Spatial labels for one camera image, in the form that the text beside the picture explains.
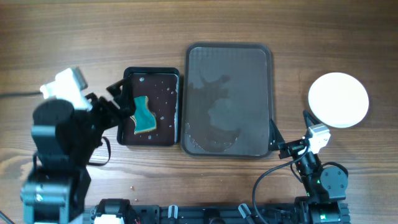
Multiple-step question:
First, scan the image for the green yellow sponge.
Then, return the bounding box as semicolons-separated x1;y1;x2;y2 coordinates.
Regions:
131;96;157;134

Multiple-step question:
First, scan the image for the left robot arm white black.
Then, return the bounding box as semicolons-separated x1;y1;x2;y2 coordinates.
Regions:
20;78;136;223

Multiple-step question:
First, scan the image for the black water basin tray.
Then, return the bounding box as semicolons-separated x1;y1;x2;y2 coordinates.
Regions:
117;67;180;146

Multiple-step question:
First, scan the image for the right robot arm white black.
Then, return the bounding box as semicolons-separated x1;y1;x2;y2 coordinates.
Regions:
269;111;351;224

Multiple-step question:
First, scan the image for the white plate top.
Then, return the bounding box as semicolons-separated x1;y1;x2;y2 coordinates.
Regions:
308;72;369;128

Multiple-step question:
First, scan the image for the large brown serving tray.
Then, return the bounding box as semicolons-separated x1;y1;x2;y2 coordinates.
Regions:
181;42;274;159

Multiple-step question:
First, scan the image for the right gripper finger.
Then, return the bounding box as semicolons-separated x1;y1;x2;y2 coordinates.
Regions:
268;119;285;151
303;110;320;128

